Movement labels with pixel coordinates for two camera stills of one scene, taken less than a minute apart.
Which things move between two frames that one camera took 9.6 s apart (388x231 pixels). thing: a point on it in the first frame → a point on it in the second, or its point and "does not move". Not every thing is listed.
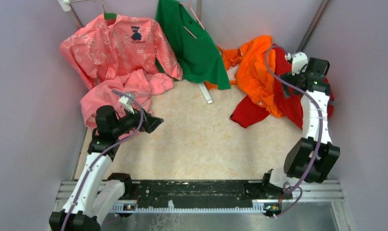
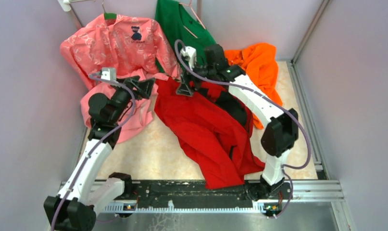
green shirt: [188, 44] does not move
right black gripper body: [294, 80] → [206, 71]
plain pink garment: [142, 85] does not move
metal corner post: [313, 26] does not move
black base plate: [196, 192] does not move
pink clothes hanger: [190, 5] does not move
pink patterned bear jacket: [101, 49] does not move
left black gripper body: [127, 122] → [121, 97]
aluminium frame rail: [309, 192] does not move
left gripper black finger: [151, 123] → [143, 87]
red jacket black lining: [255, 108] → [214, 127]
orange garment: [255, 63] does not move
